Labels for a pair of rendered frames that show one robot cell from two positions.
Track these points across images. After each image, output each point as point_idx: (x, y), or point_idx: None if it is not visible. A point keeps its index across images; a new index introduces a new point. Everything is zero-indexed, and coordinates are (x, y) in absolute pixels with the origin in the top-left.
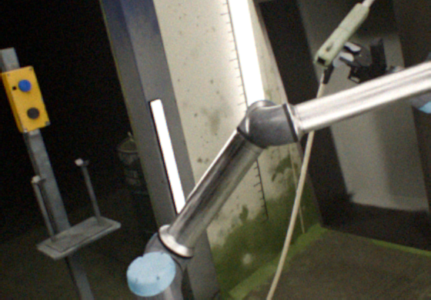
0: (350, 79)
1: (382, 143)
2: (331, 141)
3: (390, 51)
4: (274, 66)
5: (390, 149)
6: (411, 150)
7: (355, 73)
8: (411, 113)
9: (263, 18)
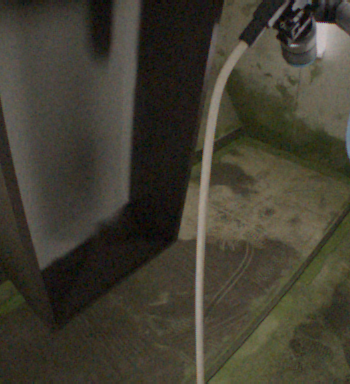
0: (292, 31)
1: (39, 175)
2: None
3: (63, 25)
4: None
5: (50, 178)
6: (74, 165)
7: (295, 21)
8: (78, 114)
9: None
